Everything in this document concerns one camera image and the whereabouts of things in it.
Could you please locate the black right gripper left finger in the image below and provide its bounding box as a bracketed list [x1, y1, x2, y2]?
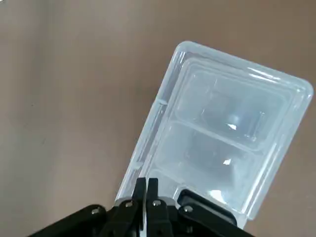
[24, 177, 147, 237]

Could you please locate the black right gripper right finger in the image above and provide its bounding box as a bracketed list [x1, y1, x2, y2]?
[145, 177, 253, 237]

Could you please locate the clear plastic compartment box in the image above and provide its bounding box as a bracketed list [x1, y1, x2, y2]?
[115, 41, 316, 227]

